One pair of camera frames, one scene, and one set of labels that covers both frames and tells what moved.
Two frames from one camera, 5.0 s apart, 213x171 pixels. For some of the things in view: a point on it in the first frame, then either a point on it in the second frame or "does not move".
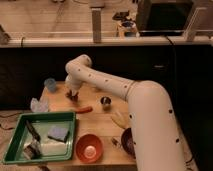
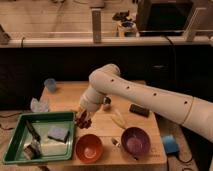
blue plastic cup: (51, 84) does not move
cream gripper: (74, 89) → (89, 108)
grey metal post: (97, 23) does not move
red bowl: (89, 148) does not move
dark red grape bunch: (72, 97) → (82, 121)
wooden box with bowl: (127, 29) does not move
